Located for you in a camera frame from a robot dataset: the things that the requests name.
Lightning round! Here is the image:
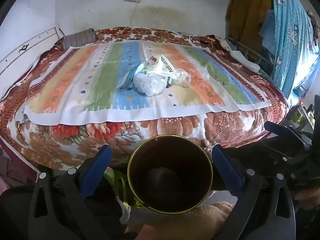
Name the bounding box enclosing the blue printed curtain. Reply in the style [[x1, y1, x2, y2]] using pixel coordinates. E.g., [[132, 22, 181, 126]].
[[265, 0, 320, 105]]

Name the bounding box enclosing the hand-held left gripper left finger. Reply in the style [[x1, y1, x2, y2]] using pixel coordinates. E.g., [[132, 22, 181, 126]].
[[28, 144, 113, 240]]

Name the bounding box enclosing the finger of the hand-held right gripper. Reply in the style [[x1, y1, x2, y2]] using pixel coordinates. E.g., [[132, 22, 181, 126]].
[[264, 121, 313, 146], [224, 146, 308, 172]]

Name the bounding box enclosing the thin clear plastic wrapper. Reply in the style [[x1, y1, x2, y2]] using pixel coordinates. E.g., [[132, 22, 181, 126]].
[[172, 68, 192, 88]]

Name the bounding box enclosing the white wipes packet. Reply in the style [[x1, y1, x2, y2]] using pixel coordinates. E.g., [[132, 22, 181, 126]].
[[146, 54, 175, 83]]

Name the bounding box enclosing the person's right hand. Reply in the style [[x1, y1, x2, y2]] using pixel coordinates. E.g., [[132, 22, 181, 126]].
[[294, 187, 320, 210]]

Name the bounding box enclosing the white headboard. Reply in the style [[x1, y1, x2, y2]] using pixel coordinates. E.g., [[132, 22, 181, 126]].
[[0, 26, 65, 93]]

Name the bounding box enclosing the thin white cable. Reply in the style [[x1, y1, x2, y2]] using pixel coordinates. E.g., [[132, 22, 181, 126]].
[[129, 1, 141, 29]]

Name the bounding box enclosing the light blue hanging cloth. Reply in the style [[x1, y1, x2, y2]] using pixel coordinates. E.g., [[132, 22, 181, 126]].
[[259, 9, 276, 53]]

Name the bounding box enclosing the striped pastel mat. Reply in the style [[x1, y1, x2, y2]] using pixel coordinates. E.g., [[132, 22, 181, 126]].
[[15, 40, 272, 126]]

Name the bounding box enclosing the dark brown bin gold rim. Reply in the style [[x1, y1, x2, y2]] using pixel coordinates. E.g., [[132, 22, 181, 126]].
[[127, 134, 213, 214]]

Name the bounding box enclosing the green cartoon stool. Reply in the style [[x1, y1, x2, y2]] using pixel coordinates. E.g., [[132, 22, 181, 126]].
[[103, 168, 143, 208]]

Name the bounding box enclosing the grey striped pillow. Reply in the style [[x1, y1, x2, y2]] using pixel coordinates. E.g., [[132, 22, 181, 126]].
[[61, 28, 97, 49]]

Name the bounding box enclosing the floral brown blanket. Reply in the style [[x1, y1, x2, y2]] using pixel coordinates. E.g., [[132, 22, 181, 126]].
[[0, 26, 290, 172]]

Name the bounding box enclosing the pink cloth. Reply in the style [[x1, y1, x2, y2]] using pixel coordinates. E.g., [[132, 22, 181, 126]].
[[0, 176, 11, 194]]

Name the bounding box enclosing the clear plastic bag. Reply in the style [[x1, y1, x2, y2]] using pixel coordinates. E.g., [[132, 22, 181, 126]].
[[132, 72, 167, 97]]

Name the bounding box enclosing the metal bed rail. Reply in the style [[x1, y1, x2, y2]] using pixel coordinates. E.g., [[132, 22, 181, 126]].
[[226, 37, 275, 77]]

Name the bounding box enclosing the white cloth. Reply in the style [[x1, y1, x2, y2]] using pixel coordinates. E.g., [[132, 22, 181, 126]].
[[220, 39, 262, 73]]

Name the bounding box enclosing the white paper wrapper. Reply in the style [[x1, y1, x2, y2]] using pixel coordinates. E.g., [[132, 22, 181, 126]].
[[142, 65, 160, 77]]

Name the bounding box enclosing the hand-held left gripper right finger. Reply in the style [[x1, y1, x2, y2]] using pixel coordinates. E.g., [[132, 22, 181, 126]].
[[211, 144, 295, 240]]

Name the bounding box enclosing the brown hanging garment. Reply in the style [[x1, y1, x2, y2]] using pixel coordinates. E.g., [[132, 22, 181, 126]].
[[225, 0, 274, 53]]

